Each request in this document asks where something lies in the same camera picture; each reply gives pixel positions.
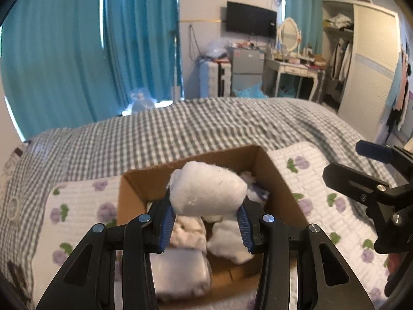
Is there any teal curtain panel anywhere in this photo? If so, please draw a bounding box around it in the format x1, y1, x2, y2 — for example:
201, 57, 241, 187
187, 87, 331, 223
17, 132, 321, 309
1, 0, 125, 138
285, 0, 323, 54
103, 0, 181, 103

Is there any white oval vanity mirror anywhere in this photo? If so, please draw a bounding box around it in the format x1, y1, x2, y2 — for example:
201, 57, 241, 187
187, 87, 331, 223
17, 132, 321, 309
277, 18, 301, 52

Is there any white wardrobe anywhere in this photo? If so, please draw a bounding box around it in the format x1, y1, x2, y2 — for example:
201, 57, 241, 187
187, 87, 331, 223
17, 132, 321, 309
323, 0, 401, 141

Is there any grey checkered bed sheet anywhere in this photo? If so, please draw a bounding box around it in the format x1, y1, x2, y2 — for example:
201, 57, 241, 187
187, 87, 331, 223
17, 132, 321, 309
0, 96, 398, 310

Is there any white suitcase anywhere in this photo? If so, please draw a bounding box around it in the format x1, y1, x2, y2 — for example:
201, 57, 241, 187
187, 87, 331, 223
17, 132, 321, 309
199, 61, 232, 98

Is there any large water bottle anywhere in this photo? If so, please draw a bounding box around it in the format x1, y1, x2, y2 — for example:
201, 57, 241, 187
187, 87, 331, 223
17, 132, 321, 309
130, 88, 156, 113

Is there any blue plastic bag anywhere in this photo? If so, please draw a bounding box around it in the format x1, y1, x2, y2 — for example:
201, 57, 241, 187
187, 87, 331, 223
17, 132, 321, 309
233, 82, 267, 99

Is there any black wall television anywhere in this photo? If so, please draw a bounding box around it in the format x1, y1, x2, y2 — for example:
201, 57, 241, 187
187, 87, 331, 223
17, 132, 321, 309
225, 2, 277, 38

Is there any teal curtain left panel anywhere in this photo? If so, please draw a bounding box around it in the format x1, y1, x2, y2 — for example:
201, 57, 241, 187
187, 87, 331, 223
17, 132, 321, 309
1, 0, 125, 138

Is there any teal curtain middle panel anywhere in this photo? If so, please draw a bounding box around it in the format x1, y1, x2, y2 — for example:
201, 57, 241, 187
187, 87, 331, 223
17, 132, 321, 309
103, 0, 181, 103

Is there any clear plastic bag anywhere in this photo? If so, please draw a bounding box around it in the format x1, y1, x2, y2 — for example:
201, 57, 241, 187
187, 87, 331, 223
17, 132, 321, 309
205, 38, 229, 59

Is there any grey mini fridge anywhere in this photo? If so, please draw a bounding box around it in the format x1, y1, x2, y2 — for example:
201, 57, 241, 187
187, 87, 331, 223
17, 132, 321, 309
230, 48, 265, 97

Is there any teal curtain right panel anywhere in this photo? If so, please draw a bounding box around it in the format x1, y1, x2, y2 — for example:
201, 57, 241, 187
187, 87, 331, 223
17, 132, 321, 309
285, 0, 323, 54

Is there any white fluffy cotton ball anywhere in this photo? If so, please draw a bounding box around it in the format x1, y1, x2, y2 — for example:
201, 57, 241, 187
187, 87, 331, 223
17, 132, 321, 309
167, 161, 248, 217

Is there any grey white plush in box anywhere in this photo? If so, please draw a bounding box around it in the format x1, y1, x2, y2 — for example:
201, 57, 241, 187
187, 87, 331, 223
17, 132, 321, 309
170, 216, 207, 254

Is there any white cloth bundle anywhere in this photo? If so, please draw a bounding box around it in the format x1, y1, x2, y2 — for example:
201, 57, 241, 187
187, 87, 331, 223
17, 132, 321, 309
206, 219, 253, 265

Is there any patterned tissue pack in box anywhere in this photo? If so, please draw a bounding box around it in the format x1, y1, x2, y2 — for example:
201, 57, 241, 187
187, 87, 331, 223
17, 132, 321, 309
150, 249, 211, 302

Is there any white dressing table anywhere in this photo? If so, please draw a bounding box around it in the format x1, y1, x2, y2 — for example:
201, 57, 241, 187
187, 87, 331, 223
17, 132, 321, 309
261, 52, 325, 104

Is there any white floral quilt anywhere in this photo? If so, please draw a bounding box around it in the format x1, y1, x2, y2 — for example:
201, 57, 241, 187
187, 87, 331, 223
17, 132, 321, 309
32, 142, 388, 307

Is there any brown cardboard box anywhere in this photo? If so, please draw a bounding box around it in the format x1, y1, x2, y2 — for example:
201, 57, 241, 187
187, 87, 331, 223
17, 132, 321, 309
116, 145, 309, 307

